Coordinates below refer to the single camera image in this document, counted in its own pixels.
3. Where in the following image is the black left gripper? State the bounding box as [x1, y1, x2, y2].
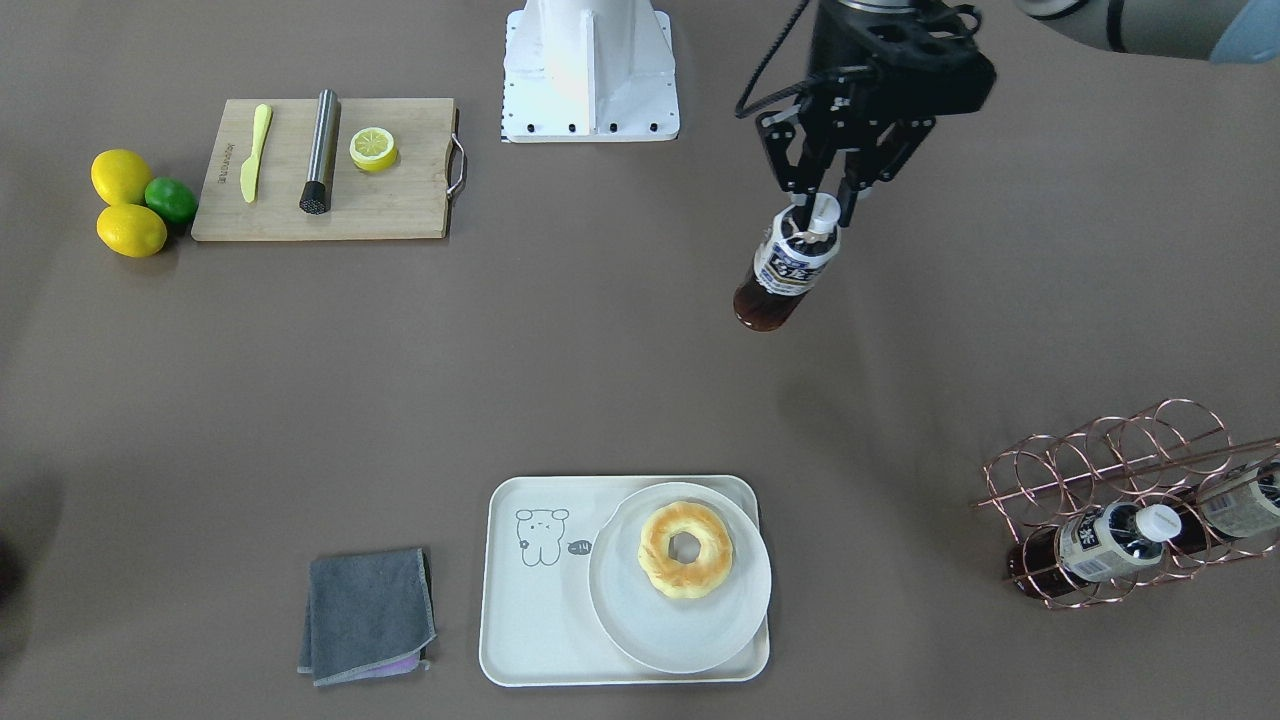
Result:
[756, 1, 997, 232]

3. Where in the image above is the tea bottle with white cap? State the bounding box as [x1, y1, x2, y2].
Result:
[733, 193, 841, 332]

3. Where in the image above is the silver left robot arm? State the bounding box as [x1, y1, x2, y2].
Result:
[735, 1, 1279, 228]

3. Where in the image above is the tea bottle in rack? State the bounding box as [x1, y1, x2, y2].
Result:
[1006, 502, 1183, 600]
[1190, 460, 1279, 547]

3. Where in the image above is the cream serving tray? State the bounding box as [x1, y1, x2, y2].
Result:
[477, 475, 772, 687]

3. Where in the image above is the glazed donut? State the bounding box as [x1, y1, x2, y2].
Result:
[636, 501, 735, 600]

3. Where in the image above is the wooden cutting board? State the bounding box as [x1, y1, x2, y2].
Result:
[191, 97, 465, 242]

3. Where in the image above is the half lemon slice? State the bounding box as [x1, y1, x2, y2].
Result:
[348, 126, 399, 173]

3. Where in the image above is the white round plate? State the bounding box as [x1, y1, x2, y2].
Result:
[588, 477, 772, 675]

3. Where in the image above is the steel cylinder muddler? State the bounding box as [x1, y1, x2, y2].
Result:
[298, 88, 340, 215]

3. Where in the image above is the yellow plastic knife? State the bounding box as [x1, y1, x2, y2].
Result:
[239, 102, 274, 204]

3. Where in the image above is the grey folded cloth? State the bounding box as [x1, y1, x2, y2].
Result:
[296, 547, 436, 687]

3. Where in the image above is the green lime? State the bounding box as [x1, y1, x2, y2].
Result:
[143, 177, 198, 225]

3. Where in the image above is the yellow lemon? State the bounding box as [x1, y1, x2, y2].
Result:
[90, 149, 154, 206]
[96, 204, 169, 258]

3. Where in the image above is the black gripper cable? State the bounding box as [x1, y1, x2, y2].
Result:
[733, 0, 831, 120]

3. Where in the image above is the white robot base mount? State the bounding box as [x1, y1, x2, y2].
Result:
[500, 1, 681, 143]

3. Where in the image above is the copper wire bottle rack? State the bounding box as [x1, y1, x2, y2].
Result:
[975, 398, 1277, 610]

